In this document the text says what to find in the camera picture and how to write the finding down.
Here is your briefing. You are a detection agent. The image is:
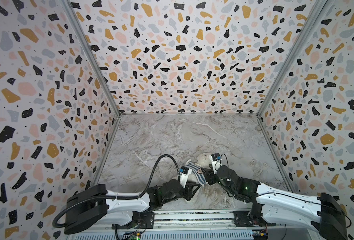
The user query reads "white fluffy teddy bear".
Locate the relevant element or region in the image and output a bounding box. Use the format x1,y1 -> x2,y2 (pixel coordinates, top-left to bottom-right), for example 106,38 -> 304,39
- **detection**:
192,153 -> 212,171

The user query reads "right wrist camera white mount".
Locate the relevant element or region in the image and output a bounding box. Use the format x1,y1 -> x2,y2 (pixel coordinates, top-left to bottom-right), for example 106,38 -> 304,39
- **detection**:
211,153 -> 222,174

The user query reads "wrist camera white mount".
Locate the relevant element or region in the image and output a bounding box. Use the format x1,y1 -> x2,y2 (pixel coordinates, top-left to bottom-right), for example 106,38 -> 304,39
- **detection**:
211,153 -> 222,174
179,166 -> 191,188

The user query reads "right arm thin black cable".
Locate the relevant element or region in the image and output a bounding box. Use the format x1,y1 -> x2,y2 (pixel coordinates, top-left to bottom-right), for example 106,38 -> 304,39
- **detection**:
220,153 -> 352,229

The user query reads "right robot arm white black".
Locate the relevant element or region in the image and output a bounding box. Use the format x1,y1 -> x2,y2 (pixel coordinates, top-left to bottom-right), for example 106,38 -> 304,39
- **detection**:
202,166 -> 351,240

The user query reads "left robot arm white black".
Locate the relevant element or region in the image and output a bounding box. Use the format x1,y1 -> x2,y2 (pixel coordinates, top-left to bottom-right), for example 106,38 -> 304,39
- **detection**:
65,179 -> 201,235

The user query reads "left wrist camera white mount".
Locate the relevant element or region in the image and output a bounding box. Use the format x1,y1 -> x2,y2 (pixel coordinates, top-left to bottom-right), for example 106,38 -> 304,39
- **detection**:
179,166 -> 191,188

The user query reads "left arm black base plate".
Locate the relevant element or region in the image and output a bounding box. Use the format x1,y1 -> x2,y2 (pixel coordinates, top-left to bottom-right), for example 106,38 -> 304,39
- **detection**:
117,212 -> 155,230

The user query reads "black corrugated cable conduit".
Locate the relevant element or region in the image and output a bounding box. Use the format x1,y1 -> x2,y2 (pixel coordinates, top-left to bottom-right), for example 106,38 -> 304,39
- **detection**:
52,154 -> 181,229

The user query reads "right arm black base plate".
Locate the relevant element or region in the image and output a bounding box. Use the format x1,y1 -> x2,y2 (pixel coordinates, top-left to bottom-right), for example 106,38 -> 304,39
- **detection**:
233,203 -> 276,227

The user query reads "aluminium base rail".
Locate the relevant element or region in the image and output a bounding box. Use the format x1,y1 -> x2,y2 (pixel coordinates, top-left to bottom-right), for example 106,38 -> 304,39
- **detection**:
66,209 -> 265,235

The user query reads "blue white striped knit sweater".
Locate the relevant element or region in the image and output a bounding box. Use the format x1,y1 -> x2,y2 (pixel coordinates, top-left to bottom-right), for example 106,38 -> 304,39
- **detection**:
185,160 -> 207,186

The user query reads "grey vented cable duct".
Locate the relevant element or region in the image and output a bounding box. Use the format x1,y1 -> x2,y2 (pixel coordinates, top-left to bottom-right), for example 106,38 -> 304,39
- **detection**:
72,230 -> 254,240

